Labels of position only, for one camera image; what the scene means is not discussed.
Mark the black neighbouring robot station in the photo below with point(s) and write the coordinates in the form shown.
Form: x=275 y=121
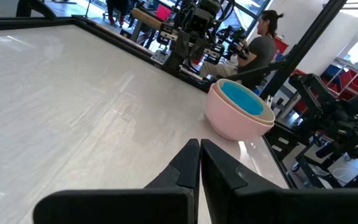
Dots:
x=331 y=115

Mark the seated person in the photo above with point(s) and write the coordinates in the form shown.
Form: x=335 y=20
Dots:
x=261 y=49

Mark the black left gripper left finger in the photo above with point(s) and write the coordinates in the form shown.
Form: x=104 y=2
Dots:
x=120 y=207

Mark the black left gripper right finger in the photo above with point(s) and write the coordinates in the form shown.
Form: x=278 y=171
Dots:
x=259 y=207

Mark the blue storage bin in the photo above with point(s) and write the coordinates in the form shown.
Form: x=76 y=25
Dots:
x=332 y=70

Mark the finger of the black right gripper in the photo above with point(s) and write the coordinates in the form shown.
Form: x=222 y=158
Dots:
x=182 y=43
x=202 y=49

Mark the teal bowl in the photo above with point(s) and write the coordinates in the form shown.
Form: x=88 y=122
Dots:
x=241 y=98

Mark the black teleoperation leader arms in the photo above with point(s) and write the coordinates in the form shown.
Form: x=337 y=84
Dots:
x=235 y=40

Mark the wooden workbench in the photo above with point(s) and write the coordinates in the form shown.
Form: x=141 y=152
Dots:
x=148 y=18

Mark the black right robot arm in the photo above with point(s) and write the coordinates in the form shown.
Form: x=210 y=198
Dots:
x=208 y=4

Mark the red box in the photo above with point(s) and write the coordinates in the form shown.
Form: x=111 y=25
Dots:
x=281 y=46

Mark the beige bowl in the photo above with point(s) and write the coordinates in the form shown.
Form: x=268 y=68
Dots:
x=266 y=117

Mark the pink box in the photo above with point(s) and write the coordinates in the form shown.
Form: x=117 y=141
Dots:
x=163 y=12

